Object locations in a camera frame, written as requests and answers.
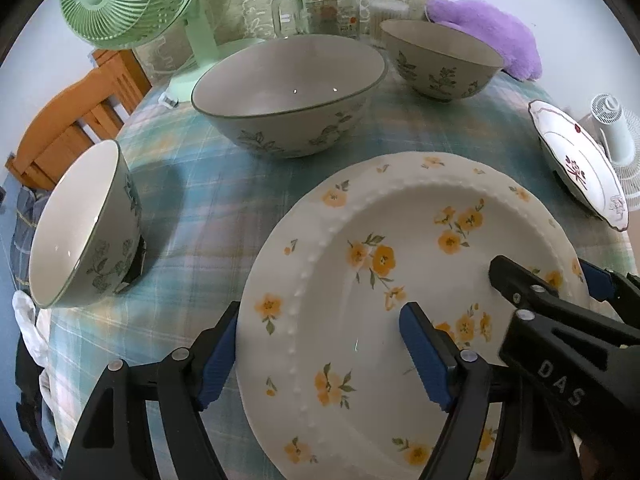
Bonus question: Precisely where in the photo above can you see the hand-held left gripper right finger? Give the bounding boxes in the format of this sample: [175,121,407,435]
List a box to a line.
[398,301,502,480]

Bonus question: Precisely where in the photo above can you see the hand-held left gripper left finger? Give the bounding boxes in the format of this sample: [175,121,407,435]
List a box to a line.
[60,300,242,480]

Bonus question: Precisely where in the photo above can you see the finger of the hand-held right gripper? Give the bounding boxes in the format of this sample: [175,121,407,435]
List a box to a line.
[487,255,640,348]
[575,257,640,328]

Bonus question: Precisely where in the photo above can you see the yellow flower white plate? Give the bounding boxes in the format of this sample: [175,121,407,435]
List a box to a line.
[235,151,591,480]

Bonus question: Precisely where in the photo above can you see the red flower white plate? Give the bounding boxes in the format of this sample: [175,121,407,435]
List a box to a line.
[528,100,629,233]

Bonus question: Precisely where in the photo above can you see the small leaf print bowl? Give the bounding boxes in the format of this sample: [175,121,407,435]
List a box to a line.
[380,19,505,102]
[27,139,146,309]

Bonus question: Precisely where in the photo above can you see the large leaf print bowl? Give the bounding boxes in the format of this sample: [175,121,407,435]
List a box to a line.
[191,35,389,159]

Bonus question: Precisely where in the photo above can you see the white clip fan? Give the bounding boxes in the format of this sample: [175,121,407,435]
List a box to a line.
[577,94,640,196]

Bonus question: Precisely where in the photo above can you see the plaid tablecloth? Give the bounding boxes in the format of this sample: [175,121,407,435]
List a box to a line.
[37,35,640,480]

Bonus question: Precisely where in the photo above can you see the white cloth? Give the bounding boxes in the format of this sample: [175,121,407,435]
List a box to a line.
[11,290,51,366]

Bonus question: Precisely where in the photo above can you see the dark cloth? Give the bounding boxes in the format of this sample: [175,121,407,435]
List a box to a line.
[14,340,63,466]

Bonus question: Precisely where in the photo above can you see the purple plush toy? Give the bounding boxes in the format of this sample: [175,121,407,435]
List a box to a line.
[425,0,543,82]

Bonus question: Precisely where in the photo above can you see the glass jar with lid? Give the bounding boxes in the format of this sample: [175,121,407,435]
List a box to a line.
[271,0,362,39]

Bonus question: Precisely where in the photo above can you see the green desk fan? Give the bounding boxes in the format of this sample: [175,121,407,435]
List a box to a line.
[59,0,266,106]

